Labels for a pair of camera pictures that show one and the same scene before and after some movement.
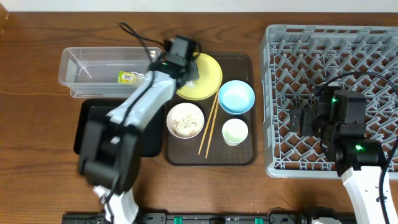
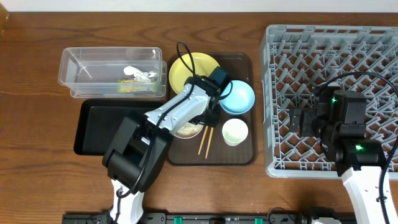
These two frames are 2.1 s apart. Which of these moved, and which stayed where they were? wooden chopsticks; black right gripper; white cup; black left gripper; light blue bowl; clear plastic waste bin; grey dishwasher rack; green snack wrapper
Moved: black left gripper; green snack wrapper
Stayed: black right gripper; light blue bowl; white cup; clear plastic waste bin; wooden chopsticks; grey dishwasher rack
